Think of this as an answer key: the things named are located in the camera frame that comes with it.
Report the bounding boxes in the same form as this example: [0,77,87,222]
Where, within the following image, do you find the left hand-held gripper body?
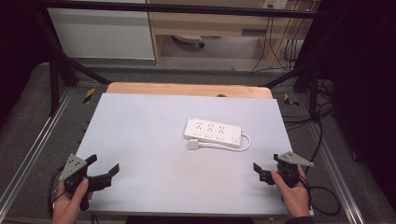
[58,153,113,212]

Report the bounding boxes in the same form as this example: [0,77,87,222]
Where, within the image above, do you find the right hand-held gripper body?
[259,151,315,189]

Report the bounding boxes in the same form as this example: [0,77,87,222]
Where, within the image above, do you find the person's right hand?
[270,164,312,219]

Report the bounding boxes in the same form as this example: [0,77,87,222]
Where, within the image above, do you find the person's left hand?
[50,178,94,224]

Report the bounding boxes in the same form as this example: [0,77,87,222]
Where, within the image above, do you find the white power strip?
[183,117,243,149]

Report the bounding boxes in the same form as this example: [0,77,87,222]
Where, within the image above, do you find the wooden table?
[106,81,274,100]

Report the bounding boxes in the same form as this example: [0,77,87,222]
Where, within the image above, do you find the black curtain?
[306,0,396,213]
[0,0,52,122]

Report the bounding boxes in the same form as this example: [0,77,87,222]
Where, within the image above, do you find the white cabinet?
[47,0,156,61]

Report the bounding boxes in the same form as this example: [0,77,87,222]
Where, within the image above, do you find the white chair base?
[172,34,205,49]

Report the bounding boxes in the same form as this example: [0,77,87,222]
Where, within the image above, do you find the light wooden desk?
[146,0,316,68]

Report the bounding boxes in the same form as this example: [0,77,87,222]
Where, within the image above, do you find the white power strip cable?
[197,133,252,153]

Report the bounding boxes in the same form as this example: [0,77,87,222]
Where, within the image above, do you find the black floor cables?
[281,78,335,175]

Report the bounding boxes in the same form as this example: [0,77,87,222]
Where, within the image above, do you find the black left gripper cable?
[47,166,68,217]

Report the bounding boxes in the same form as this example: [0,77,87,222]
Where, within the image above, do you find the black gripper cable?
[47,166,68,217]
[298,174,342,217]

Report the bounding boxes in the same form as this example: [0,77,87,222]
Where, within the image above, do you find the aluminium rail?
[309,124,365,224]
[0,88,74,213]

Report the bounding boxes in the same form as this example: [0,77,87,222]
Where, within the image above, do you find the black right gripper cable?
[298,174,342,217]

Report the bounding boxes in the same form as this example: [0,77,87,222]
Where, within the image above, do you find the black cables under desk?
[250,15,307,74]

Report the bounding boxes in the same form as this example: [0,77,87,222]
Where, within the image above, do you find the white wall socket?
[262,0,289,9]

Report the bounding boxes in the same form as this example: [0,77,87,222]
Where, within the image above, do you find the black metal frame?
[31,0,334,122]

